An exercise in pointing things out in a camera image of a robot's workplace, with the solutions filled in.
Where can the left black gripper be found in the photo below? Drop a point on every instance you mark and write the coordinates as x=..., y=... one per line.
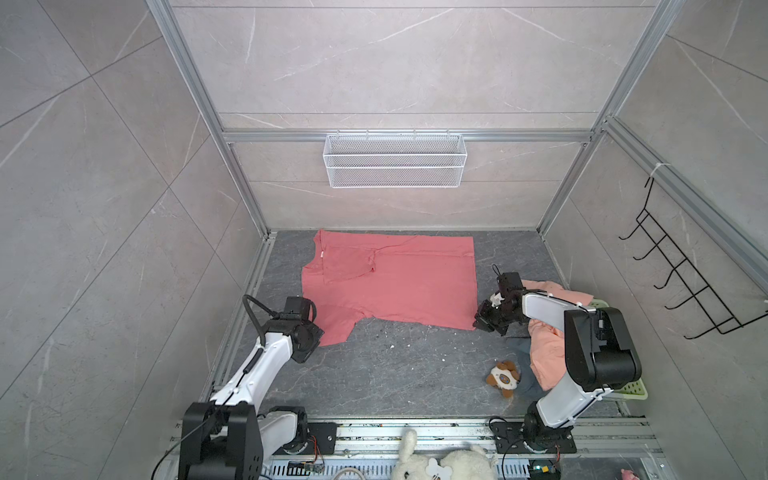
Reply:
x=316, y=332

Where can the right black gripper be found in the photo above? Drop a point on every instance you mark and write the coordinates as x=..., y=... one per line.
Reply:
x=482, y=319

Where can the dark pink t-shirt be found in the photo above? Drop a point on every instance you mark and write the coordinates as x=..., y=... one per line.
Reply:
x=428, y=280

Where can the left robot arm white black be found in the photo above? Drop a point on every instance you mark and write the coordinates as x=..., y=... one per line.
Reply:
x=225, y=437

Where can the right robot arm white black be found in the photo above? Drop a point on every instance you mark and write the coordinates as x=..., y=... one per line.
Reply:
x=580, y=353

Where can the light salmon t-shirt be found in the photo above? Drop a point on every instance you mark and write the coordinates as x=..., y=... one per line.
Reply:
x=547, y=351

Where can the small brown plush toy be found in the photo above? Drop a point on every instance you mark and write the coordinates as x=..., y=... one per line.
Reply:
x=505, y=377

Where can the grey blue t-shirt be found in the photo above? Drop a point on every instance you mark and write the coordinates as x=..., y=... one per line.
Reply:
x=528, y=366

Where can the white plush bunny toy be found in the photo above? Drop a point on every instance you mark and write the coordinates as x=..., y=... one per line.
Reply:
x=469, y=464

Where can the green plastic basket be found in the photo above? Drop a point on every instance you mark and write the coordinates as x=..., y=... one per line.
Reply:
x=631, y=391

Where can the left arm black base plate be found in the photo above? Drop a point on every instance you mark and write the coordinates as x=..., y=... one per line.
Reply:
x=313, y=437

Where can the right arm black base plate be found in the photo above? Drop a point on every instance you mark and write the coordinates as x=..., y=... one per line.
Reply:
x=519, y=438

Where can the white wire mesh basket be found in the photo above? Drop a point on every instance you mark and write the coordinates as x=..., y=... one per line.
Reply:
x=363, y=161

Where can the black wire hook rack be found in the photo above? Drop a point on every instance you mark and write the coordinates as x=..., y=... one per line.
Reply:
x=697, y=290

